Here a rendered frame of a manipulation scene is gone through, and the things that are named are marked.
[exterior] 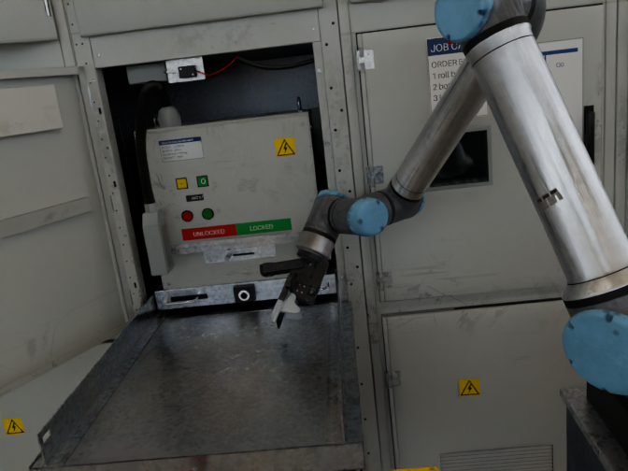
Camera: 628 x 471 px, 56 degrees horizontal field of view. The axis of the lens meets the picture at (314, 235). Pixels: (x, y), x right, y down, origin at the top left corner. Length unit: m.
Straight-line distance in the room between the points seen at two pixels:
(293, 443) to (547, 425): 1.03
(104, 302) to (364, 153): 0.85
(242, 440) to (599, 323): 0.65
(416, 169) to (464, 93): 0.22
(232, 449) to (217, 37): 1.02
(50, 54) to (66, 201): 0.39
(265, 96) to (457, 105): 1.23
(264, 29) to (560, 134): 0.86
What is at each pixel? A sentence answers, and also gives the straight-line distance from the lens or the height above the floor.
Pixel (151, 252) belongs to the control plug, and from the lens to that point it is 1.68.
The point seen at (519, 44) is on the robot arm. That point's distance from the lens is 1.06.
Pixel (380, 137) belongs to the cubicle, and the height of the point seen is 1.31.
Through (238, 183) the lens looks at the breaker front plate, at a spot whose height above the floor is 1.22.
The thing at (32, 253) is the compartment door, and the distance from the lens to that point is 1.65.
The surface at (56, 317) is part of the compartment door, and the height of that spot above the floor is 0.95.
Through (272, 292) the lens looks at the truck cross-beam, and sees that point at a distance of 1.76.
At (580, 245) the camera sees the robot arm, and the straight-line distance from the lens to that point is 1.03.
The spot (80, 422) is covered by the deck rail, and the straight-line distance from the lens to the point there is 1.37.
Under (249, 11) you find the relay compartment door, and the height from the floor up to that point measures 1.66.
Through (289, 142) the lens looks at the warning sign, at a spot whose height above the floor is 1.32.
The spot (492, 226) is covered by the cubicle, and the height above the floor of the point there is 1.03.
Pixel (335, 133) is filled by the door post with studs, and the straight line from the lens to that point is 1.61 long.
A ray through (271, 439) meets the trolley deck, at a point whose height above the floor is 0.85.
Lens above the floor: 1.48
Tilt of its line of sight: 15 degrees down
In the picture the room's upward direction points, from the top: 7 degrees counter-clockwise
